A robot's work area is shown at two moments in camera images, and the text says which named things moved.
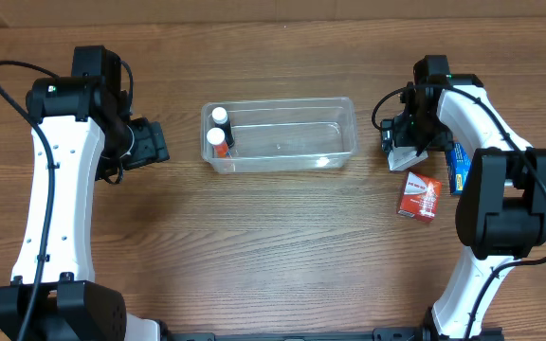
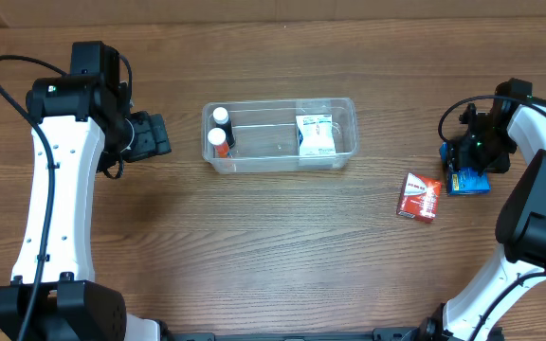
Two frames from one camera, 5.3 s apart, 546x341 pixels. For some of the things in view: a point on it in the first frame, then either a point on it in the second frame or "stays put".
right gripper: [389, 137] → [465, 158]
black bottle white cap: [220, 118] stays put
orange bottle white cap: [215, 136] stays put
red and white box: [419, 197] stays put
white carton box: [403, 156] → [316, 134]
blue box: [459, 163] stays put
